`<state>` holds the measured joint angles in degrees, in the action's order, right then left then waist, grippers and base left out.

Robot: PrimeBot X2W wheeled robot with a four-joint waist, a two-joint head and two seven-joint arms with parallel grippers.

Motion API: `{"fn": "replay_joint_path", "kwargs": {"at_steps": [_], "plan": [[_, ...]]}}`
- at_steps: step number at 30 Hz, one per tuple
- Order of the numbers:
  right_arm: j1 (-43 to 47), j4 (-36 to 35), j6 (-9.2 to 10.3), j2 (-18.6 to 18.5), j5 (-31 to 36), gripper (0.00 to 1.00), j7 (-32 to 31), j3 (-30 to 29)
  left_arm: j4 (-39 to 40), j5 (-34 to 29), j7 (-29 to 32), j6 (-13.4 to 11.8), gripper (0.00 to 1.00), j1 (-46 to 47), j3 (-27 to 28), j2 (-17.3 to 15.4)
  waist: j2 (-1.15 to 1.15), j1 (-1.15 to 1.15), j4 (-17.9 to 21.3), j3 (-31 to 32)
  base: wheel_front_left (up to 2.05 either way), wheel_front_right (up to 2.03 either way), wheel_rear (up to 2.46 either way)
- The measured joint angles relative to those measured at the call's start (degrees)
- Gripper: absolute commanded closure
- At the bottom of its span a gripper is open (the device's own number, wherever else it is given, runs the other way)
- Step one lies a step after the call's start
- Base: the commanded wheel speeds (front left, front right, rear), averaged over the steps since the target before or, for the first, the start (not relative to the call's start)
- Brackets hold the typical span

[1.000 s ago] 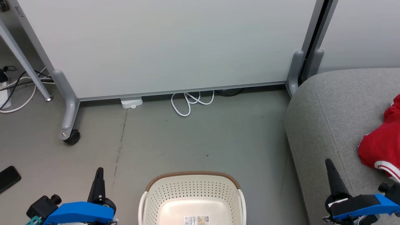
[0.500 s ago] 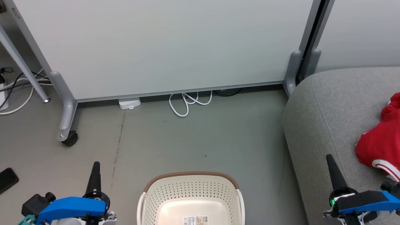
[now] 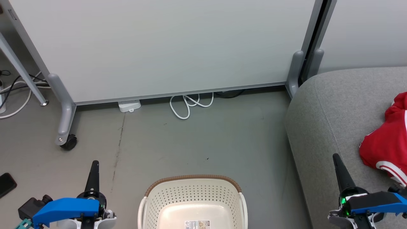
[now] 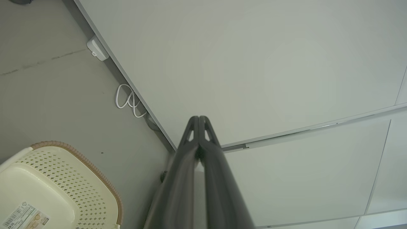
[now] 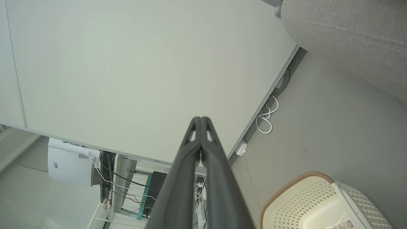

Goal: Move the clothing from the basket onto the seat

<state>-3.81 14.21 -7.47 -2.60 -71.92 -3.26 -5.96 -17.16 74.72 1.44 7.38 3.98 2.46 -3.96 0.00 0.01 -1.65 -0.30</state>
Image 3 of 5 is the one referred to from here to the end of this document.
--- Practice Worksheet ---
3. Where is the white paper label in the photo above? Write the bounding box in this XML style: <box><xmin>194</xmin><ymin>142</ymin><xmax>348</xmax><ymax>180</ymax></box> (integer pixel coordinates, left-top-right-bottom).
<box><xmin>184</xmin><ymin>220</ymin><xmax>211</xmax><ymax>229</ymax></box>

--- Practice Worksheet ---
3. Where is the red garment with white stripes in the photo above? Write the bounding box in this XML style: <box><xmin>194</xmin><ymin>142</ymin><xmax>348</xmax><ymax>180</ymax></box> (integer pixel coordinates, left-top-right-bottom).
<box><xmin>359</xmin><ymin>92</ymin><xmax>407</xmax><ymax>187</ymax></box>

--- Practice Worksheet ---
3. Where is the narrow white partition board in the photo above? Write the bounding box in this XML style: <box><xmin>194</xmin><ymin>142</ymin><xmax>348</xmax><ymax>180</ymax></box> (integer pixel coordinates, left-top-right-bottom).
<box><xmin>300</xmin><ymin>0</ymin><xmax>407</xmax><ymax>84</ymax></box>

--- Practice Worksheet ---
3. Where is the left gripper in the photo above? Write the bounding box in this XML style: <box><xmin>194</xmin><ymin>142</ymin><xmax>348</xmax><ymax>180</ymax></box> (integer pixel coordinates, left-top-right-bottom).
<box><xmin>57</xmin><ymin>160</ymin><xmax>117</xmax><ymax>229</ymax></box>

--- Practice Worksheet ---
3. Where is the grey fabric sofa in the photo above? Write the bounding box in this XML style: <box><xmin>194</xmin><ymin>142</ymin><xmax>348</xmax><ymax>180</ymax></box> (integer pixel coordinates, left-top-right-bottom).
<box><xmin>285</xmin><ymin>66</ymin><xmax>407</xmax><ymax>229</ymax></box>

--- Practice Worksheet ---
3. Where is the cream perforated laundry basket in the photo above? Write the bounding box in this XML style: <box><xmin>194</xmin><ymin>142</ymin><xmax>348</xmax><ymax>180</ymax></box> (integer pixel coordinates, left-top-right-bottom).
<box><xmin>138</xmin><ymin>174</ymin><xmax>248</xmax><ymax>229</ymax></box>

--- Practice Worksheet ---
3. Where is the looped white cable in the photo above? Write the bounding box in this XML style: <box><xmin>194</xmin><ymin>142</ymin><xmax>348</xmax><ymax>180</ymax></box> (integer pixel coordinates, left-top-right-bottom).
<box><xmin>169</xmin><ymin>92</ymin><xmax>214</xmax><ymax>120</ymax></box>

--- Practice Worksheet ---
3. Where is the large white partition board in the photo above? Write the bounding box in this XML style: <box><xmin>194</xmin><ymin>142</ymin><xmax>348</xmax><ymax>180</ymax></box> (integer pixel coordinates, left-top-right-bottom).
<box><xmin>8</xmin><ymin>0</ymin><xmax>323</xmax><ymax>150</ymax></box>

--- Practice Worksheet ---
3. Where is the white adapter box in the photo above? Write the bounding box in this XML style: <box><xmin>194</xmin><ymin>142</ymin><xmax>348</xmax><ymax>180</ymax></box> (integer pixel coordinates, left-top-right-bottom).
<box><xmin>118</xmin><ymin>100</ymin><xmax>141</xmax><ymax>113</ymax></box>

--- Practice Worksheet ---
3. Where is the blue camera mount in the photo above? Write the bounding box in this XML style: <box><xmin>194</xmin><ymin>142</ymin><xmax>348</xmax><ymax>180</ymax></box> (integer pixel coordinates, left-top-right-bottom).
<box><xmin>350</xmin><ymin>192</ymin><xmax>407</xmax><ymax>215</ymax></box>
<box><xmin>32</xmin><ymin>197</ymin><xmax>100</xmax><ymax>228</ymax></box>

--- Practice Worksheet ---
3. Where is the black smartphone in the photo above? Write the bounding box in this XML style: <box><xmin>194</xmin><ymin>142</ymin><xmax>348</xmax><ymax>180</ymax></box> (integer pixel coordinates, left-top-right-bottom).
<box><xmin>0</xmin><ymin>173</ymin><xmax>17</xmax><ymax>198</ymax></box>

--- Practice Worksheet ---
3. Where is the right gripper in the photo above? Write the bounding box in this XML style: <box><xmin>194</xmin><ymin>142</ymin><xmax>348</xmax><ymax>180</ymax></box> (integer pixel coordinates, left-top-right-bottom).
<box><xmin>328</xmin><ymin>153</ymin><xmax>386</xmax><ymax>229</ymax></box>

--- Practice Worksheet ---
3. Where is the black caster wheel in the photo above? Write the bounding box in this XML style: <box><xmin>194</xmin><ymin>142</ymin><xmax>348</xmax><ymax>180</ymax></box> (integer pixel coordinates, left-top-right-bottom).
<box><xmin>60</xmin><ymin>134</ymin><xmax>78</xmax><ymax>151</ymax></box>

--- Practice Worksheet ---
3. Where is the thin black cable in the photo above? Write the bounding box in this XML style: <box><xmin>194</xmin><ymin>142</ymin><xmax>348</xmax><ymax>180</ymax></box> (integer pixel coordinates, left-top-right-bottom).
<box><xmin>216</xmin><ymin>90</ymin><xmax>246</xmax><ymax>99</ymax></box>

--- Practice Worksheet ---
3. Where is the small teal bracket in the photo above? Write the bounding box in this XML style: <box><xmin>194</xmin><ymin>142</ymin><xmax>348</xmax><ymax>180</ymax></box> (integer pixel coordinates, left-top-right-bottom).
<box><xmin>14</xmin><ymin>219</ymin><xmax>33</xmax><ymax>229</ymax></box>

